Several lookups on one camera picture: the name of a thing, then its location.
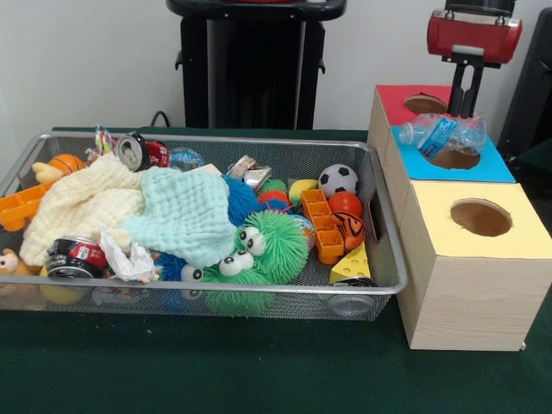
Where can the mint green muslin cloth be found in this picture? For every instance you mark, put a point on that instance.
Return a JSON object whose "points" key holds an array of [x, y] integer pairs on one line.
{"points": [[185, 216]]}

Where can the small green spiky ball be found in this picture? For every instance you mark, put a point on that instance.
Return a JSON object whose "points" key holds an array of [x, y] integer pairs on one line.
{"points": [[231, 293]]}

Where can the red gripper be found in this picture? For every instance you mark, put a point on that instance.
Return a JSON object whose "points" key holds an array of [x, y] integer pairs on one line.
{"points": [[474, 36]]}

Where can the small soccer ball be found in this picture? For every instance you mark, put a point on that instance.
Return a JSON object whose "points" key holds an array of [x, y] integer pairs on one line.
{"points": [[339, 180]]}

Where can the yellow cheese wedge toy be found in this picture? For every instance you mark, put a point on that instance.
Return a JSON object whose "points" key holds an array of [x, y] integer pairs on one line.
{"points": [[352, 266]]}

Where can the blue spiky rubber ball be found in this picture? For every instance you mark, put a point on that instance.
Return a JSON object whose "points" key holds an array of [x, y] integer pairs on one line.
{"points": [[241, 200]]}

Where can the crushed clear plastic bottle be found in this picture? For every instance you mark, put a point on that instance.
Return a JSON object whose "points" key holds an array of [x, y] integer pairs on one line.
{"points": [[440, 136]]}

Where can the large green spiky ball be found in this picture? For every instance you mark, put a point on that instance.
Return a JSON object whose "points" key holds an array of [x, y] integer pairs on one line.
{"points": [[280, 237]]}

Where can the cream muslin cloth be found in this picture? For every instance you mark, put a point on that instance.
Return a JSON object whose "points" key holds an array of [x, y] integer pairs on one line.
{"points": [[78, 203]]}

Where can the wooden box with three holes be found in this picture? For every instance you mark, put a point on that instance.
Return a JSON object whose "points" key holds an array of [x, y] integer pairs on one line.
{"points": [[466, 302]]}

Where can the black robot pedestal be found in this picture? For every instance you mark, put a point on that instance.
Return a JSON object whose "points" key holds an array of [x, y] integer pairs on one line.
{"points": [[241, 78]]}

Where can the shallow clear mesh bin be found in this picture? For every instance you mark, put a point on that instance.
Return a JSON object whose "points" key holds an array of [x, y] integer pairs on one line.
{"points": [[390, 250]]}

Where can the small red ball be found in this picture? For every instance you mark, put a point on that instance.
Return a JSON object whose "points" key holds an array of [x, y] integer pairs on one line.
{"points": [[347, 203]]}

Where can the orange toy block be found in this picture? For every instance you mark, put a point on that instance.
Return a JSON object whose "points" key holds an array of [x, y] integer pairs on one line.
{"points": [[323, 224]]}

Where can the red and black soda can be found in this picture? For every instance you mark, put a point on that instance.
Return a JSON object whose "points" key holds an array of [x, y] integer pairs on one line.
{"points": [[82, 256]]}

